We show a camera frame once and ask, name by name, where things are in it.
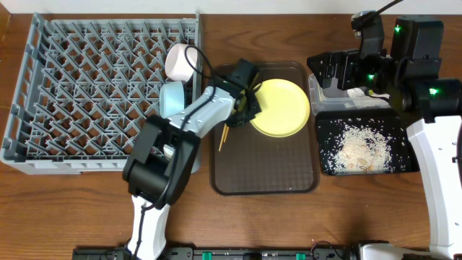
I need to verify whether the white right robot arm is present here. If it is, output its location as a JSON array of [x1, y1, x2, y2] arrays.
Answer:
[[307, 11, 461, 259]]

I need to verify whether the clear plastic waste bin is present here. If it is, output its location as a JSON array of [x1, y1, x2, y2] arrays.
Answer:
[[308, 74, 390, 115]]

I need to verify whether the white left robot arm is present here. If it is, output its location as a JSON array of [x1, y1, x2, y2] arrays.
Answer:
[[123, 59, 261, 259]]

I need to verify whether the dark brown serving tray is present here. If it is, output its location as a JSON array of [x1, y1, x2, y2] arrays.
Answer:
[[209, 61, 321, 196]]

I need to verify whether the black tray with rice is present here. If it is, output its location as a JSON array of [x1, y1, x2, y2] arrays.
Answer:
[[315, 109, 419, 176]]

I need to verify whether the pale pink bowl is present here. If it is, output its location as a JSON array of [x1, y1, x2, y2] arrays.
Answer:
[[165, 43, 198, 82]]

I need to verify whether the crumpled white tissue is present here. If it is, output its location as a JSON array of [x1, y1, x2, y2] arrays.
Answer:
[[346, 87, 365, 98]]

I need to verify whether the yellow round plate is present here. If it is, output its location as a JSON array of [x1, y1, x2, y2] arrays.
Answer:
[[250, 79, 310, 138]]

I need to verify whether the grey plastic dish rack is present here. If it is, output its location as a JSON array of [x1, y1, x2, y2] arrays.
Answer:
[[1, 14, 203, 175]]

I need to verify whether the wooden chopstick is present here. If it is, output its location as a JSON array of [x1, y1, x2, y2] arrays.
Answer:
[[218, 130, 224, 152], [222, 124, 229, 143]]

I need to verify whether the white ribbed cup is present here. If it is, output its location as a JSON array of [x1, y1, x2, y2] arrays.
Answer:
[[163, 144, 175, 160]]

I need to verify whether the light blue bowl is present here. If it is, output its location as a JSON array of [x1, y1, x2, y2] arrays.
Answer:
[[160, 81, 185, 118]]

